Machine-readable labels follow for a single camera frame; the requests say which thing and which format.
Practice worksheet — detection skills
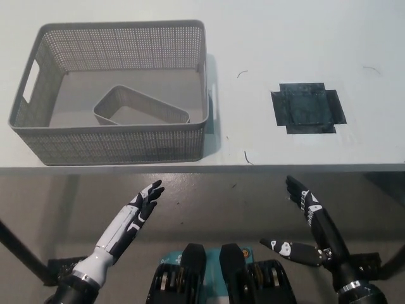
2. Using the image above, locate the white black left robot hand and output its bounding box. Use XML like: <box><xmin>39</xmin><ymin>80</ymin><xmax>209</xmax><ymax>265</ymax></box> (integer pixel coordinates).
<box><xmin>71</xmin><ymin>179</ymin><xmax>166</xmax><ymax>291</ymax></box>

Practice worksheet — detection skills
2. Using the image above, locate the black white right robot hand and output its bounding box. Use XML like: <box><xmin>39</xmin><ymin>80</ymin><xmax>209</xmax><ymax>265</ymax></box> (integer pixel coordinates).
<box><xmin>259</xmin><ymin>175</ymin><xmax>370</xmax><ymax>295</ymax></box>

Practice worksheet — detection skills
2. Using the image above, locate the small grey perforated basket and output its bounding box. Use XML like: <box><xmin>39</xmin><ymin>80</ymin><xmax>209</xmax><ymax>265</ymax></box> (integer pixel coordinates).
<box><xmin>92</xmin><ymin>84</ymin><xmax>192</xmax><ymax>127</ymax></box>

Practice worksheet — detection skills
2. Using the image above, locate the black metal table leg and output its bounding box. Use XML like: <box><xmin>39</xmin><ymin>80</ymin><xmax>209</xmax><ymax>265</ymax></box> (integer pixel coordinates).
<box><xmin>379</xmin><ymin>237</ymin><xmax>405</xmax><ymax>280</ymax></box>
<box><xmin>0</xmin><ymin>218</ymin><xmax>53</xmax><ymax>285</ymax></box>

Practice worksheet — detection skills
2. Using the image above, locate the large grey perforated basket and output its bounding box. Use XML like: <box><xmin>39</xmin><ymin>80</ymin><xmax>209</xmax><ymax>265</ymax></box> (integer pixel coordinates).
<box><xmin>8</xmin><ymin>19</ymin><xmax>219</xmax><ymax>166</ymax></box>

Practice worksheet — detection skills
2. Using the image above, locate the black teal robot torso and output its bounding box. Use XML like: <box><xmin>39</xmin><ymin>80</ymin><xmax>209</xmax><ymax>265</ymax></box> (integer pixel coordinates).
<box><xmin>146</xmin><ymin>243</ymin><xmax>297</xmax><ymax>304</ymax></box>

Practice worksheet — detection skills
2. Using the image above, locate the black tape patch on table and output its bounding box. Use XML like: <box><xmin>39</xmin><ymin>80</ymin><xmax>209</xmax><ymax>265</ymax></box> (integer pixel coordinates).
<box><xmin>270</xmin><ymin>82</ymin><xmax>348</xmax><ymax>136</ymax></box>

